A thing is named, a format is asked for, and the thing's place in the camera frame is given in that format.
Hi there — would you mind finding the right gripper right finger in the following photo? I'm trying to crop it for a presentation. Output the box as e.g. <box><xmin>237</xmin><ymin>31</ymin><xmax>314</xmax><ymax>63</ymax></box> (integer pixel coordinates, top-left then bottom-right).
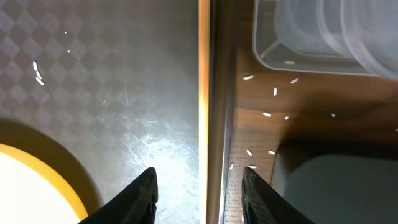
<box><xmin>241</xmin><ymin>167</ymin><xmax>314</xmax><ymax>224</ymax></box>

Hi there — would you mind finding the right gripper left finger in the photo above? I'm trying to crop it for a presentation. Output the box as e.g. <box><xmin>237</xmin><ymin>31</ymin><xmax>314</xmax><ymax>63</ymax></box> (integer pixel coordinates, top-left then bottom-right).
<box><xmin>79</xmin><ymin>167</ymin><xmax>158</xmax><ymax>224</ymax></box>

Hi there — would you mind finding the yellow plate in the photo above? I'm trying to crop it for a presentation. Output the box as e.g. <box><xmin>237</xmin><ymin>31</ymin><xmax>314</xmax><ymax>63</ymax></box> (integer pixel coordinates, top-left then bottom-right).
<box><xmin>1</xmin><ymin>144</ymin><xmax>88</xmax><ymax>224</ymax></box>

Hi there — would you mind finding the wooden chopstick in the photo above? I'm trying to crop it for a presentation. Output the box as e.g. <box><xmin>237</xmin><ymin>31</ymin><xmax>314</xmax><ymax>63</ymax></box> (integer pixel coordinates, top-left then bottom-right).
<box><xmin>198</xmin><ymin>0</ymin><xmax>211</xmax><ymax>224</ymax></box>

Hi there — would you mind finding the clear plastic waste bin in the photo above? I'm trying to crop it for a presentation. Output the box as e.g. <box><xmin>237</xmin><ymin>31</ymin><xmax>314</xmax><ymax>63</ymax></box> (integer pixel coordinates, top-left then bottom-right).
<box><xmin>252</xmin><ymin>0</ymin><xmax>397</xmax><ymax>80</ymax></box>

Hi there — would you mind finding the black rectangular tray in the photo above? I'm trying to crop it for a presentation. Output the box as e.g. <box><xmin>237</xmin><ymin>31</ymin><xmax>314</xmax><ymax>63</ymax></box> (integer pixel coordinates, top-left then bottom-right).
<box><xmin>271</xmin><ymin>148</ymin><xmax>397</xmax><ymax>224</ymax></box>

